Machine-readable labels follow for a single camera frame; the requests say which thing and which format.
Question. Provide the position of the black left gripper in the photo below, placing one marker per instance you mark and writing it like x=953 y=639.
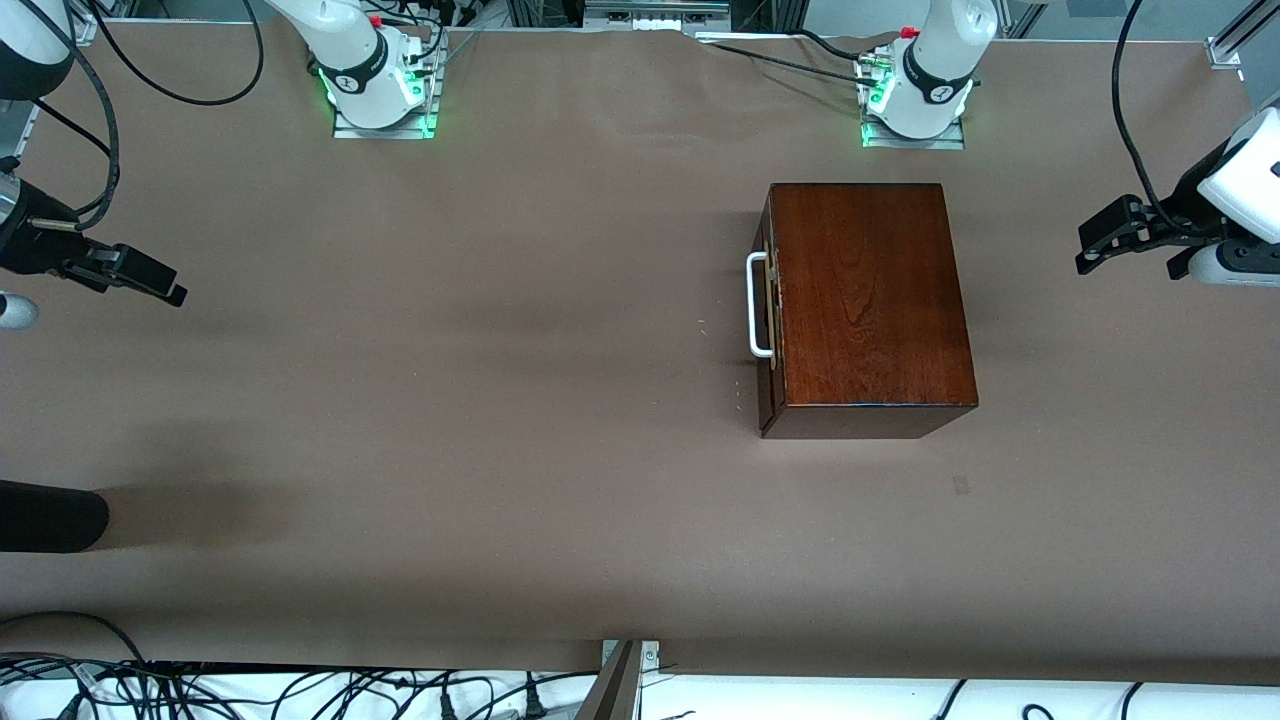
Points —
x=1192 y=198

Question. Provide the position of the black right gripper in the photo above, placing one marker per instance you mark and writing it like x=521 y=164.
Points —
x=30 y=246

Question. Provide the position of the light wooden drawer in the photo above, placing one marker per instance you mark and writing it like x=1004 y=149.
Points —
x=771 y=235

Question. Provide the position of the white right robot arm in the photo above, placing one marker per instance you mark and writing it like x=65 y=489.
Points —
x=355 y=60

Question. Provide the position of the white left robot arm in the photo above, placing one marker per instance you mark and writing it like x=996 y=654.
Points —
x=935 y=70

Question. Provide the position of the black ribbed cylinder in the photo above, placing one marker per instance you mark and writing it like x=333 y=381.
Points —
x=50 y=515

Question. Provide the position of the dark brown wooden cabinet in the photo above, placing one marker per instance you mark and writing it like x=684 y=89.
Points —
x=870 y=290

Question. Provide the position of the brown table cover sheet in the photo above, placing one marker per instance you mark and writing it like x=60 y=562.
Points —
x=500 y=400

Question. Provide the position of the aluminium frame corner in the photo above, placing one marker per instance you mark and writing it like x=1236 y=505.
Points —
x=1225 y=52

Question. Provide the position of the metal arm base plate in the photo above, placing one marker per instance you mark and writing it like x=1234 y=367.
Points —
x=385 y=132
x=915 y=143

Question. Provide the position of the aluminium frame with sockets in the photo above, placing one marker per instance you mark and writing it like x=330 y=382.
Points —
x=655 y=12

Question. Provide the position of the aluminium camera post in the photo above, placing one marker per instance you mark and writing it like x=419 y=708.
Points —
x=615 y=690

